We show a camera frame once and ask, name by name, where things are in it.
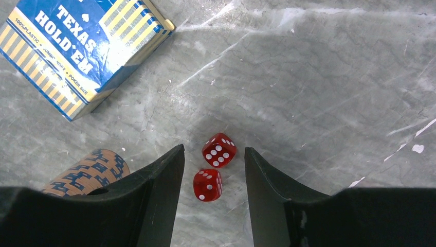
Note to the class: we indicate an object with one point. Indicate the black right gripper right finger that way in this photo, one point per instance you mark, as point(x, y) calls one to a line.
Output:
point(284, 212)

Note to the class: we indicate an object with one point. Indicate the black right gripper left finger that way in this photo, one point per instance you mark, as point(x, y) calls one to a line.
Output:
point(138, 210)

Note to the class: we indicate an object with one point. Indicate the red die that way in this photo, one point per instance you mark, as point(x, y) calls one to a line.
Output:
point(207, 185)
point(219, 150)

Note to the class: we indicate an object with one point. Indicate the Texas Hold'em card box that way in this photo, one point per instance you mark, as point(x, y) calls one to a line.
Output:
point(76, 53)

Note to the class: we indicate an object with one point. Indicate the orange blue chip stack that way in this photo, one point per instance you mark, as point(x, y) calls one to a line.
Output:
point(99, 168)

